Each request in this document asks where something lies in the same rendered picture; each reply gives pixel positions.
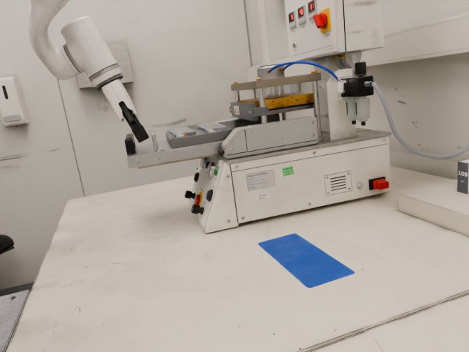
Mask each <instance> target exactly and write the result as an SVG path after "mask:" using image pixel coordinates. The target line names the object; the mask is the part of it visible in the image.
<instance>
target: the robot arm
mask: <svg viewBox="0 0 469 352"><path fill-rule="evenodd" d="M68 2H69V0H31V13H30V17H29V39H30V42H31V46H32V48H33V50H34V52H35V53H36V54H37V56H38V58H39V59H40V60H41V61H42V62H43V64H44V65H45V66H46V67H47V69H48V70H49V71H50V72H51V73H52V74H53V76H54V77H56V78H57V79H59V80H68V79H71V78H73V77H75V76H76V75H79V74H80V73H83V72H85V73H86V75H87V77H88V78H89V80H90V82H91V83H92V85H93V86H94V87H97V86H98V88H97V90H101V89H102V90H103V93H104V95H105V97H106V98H107V100H108V102H109V103H110V105H111V107H112V109H113V110H114V112H115V114H116V116H117V117H118V119H119V121H120V122H123V121H124V118H125V119H126V121H127V122H128V124H129V126H130V127H131V129H132V132H133V134H134V136H135V137H136V139H137V141H138V142H142V141H144V140H146V139H148V138H149V136H148V134H147V132H146V131H145V129H144V127H143V125H141V123H140V122H139V120H138V118H137V117H136V113H137V112H136V109H135V107H134V105H133V102H132V100H131V98H130V96H129V95H128V93H127V91H126V90H125V88H124V86H123V85H122V83H121V80H120V79H122V78H123V76H122V75H121V74H122V73H123V72H122V70H121V68H120V67H119V65H118V63H117V61H116V59H115V58H114V56H113V54H112V53H111V51H110V49H109V47H108V46H107V44H106V42H105V41H104V39H103V37H102V36H101V33H100V32H99V30H98V28H97V27H96V25H95V23H94V21H93V20H92V18H91V17H89V16H85V17H79V18H77V19H75V20H73V21H71V22H69V23H68V24H66V25H65V26H64V27H63V28H62V29H61V34H62V36H63V37H64V39H65V41H66V44H64V45H62V46H61V47H55V46H54V45H53V44H52V43H51V41H50V40H49V38H48V34H47V30H48V27H49V25H50V22H51V21H52V19H53V18H54V16H55V15H56V14H57V13H58V12H59V11H60V10H61V9H62V8H63V7H64V6H65V5H66V4H67V3H68ZM120 75H121V76H120Z"/></svg>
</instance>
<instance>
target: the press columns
mask: <svg viewBox="0 0 469 352"><path fill-rule="evenodd" d="M278 88H279V95H281V94H284V88H283V85H282V86H278ZM312 91H313V108H314V117H316V118H317V124H318V142H321V141H323V140H324V138H322V129H321V120H320V102H319V92H318V81H312ZM234 96H235V102H237V101H240V95H239V91H234ZM258 99H259V106H260V107H265V94H264V88H262V89H258ZM281 116H282V121H283V120H287V117H286V112H283V113H281ZM260 118H261V124H267V116H266V115H263V116H260Z"/></svg>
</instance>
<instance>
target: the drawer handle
mask: <svg viewBox="0 0 469 352"><path fill-rule="evenodd" d="M124 142H125V146H126V153H127V154H134V153H135V150H134V147H135V140H134V136H133V134H132V133H130V134H127V135H126V138H125V141H124Z"/></svg>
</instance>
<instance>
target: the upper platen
mask: <svg viewBox="0 0 469 352"><path fill-rule="evenodd" d="M266 92H267V96H266V97H265V106H268V108H269V115H272V114H278V113H283V112H292V111H296V110H305V109H310V108H313V93H301V94H281V95H279V92H278V86H277V87H267V88H266ZM237 102H238V103H256V105H257V107H260V106H259V99H258V98H251V99H246V100H240V101H237Z"/></svg>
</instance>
